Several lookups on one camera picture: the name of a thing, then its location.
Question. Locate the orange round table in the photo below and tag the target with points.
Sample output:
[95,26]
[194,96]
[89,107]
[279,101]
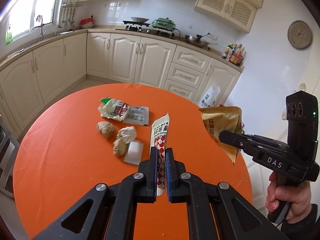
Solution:
[62,155]

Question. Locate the cream kitchen base cabinets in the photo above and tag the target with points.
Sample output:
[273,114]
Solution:
[125,57]

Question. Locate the white panelled door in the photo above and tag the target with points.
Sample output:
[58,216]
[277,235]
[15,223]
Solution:
[260,190]

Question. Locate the green bottle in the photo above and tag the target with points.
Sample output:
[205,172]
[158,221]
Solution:
[9,37]

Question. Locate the flat grey pan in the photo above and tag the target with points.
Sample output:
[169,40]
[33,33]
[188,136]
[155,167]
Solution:
[138,20]

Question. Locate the chrome kitchen faucet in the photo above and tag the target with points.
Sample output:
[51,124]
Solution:
[41,28]

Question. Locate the hanging utensil rack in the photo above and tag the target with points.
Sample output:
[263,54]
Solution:
[68,12]

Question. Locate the silver grey packet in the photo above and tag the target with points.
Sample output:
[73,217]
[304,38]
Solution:
[138,115]

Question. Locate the person's right hand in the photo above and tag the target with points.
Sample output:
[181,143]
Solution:
[301,200]

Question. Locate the kitchen window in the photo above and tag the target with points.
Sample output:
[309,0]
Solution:
[32,5]

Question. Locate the grey metal shelf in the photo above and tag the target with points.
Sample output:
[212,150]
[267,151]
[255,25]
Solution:
[7,155]

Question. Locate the green white snack wrapper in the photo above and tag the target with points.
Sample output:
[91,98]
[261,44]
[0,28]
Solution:
[112,108]

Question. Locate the red checkered long wrapper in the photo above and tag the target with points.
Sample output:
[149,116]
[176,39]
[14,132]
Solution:
[160,135]

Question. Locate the white rice bag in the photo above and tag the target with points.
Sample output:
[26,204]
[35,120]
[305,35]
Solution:
[211,97]

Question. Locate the person's right forearm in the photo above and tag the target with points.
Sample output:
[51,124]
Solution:
[305,230]

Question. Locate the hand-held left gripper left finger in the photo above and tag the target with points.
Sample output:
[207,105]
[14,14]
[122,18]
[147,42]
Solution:
[153,172]

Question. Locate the steel wok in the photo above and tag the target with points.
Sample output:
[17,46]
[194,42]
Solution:
[198,41]

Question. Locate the wrapped brown pastry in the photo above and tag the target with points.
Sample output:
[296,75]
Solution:
[127,133]

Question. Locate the brown crumpled lump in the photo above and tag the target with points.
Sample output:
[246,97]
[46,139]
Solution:
[120,147]
[106,130]

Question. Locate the red container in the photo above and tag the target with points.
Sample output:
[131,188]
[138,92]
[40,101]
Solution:
[87,23]

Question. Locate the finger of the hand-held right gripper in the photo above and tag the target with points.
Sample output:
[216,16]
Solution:
[230,137]
[272,145]

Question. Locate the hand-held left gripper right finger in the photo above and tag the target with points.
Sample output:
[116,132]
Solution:
[170,175]

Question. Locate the gold snack packet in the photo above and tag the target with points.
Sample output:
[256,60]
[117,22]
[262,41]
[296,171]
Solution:
[220,120]

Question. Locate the green electric cooking pot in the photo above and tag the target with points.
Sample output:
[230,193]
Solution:
[165,23]

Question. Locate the round wall plate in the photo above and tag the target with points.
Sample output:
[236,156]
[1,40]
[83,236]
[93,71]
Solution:
[300,34]

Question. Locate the small white packet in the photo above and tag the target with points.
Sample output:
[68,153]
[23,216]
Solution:
[133,152]

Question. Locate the white wall outlet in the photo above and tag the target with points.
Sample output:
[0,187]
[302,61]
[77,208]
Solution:
[213,37]

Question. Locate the cluster of condiment bottles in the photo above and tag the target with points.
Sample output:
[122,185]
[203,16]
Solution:
[233,55]

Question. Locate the black gas stove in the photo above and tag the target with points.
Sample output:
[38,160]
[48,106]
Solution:
[145,30]

